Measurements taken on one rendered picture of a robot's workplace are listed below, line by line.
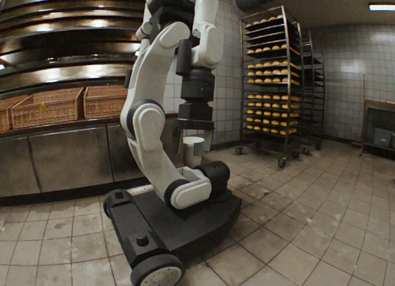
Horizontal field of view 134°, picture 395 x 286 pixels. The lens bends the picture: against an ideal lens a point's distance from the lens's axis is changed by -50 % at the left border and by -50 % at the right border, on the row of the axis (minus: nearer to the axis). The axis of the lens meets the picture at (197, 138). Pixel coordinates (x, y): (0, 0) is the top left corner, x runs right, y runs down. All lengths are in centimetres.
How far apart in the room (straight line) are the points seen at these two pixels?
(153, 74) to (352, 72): 383
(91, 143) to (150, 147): 73
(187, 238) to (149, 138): 40
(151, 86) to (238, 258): 81
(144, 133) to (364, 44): 412
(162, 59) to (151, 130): 25
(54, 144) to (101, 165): 37
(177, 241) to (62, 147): 95
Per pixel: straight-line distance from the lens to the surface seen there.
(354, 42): 421
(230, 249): 88
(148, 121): 55
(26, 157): 139
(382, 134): 327
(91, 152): 125
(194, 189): 72
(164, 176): 68
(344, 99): 399
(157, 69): 61
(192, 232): 71
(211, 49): 44
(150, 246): 62
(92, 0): 214
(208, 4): 54
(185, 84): 43
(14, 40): 202
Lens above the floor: 67
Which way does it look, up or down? 12 degrees down
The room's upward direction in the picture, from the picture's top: straight up
